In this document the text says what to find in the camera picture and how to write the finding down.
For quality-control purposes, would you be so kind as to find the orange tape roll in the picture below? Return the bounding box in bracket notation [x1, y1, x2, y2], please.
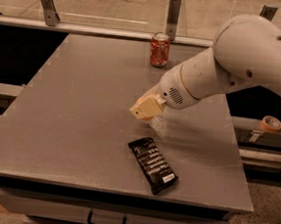
[261, 115, 281, 134]

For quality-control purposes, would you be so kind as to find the grey drawer front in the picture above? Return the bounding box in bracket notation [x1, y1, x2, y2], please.
[0, 187, 229, 224]

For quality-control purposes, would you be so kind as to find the right metal bracket post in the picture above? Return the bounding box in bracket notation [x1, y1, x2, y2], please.
[260, 5, 277, 22]

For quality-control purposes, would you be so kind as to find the metal bracket post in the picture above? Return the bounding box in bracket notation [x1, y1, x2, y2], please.
[23, 0, 63, 28]
[260, 5, 277, 22]
[165, 0, 182, 41]

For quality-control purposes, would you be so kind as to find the orange fruit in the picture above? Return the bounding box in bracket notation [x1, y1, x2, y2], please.
[134, 97, 156, 120]

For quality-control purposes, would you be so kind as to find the black rxbar chocolate wrapper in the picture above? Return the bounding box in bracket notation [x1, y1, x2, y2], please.
[127, 137, 179, 195]

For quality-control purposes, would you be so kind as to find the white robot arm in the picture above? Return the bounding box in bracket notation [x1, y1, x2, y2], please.
[130, 15, 281, 120]

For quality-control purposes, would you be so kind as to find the middle metal bracket post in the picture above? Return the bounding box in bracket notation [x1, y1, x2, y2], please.
[165, 0, 182, 41]

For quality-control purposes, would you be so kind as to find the red soda can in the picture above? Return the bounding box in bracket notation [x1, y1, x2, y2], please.
[150, 32, 170, 67]

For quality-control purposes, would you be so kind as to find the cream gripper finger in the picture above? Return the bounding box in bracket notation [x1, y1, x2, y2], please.
[130, 94, 166, 120]

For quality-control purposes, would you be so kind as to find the left metal bracket post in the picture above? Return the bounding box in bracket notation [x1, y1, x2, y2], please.
[23, 0, 63, 28]

